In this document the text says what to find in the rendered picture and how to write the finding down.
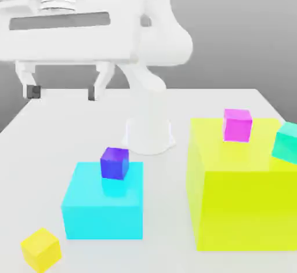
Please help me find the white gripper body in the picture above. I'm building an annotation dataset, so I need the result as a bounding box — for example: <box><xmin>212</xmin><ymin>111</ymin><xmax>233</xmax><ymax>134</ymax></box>
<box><xmin>0</xmin><ymin>0</ymin><xmax>142</xmax><ymax>65</ymax></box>

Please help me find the small blue cube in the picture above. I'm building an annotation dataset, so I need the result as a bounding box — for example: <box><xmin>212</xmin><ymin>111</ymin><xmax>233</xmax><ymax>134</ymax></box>
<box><xmin>100</xmin><ymin>147</ymin><xmax>130</xmax><ymax>181</ymax></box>

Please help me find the small magenta cube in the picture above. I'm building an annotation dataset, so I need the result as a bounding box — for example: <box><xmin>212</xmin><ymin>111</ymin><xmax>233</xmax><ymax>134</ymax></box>
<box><xmin>223</xmin><ymin>108</ymin><xmax>253</xmax><ymax>143</ymax></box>

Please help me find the small yellow cube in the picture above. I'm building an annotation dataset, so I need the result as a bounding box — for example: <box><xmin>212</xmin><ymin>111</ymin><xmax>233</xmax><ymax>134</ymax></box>
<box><xmin>20</xmin><ymin>227</ymin><xmax>63</xmax><ymax>273</ymax></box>

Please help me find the small teal cube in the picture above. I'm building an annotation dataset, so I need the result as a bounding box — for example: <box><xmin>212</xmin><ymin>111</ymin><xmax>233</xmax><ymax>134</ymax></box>
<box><xmin>271</xmin><ymin>121</ymin><xmax>297</xmax><ymax>165</ymax></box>

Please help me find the large cyan box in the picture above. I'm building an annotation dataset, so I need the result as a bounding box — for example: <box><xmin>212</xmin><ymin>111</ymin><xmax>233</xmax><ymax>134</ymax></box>
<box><xmin>60</xmin><ymin>161</ymin><xmax>144</xmax><ymax>241</ymax></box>

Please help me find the large yellow box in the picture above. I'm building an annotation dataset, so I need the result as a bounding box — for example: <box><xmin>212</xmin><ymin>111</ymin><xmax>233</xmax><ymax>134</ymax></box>
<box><xmin>185</xmin><ymin>117</ymin><xmax>297</xmax><ymax>252</ymax></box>

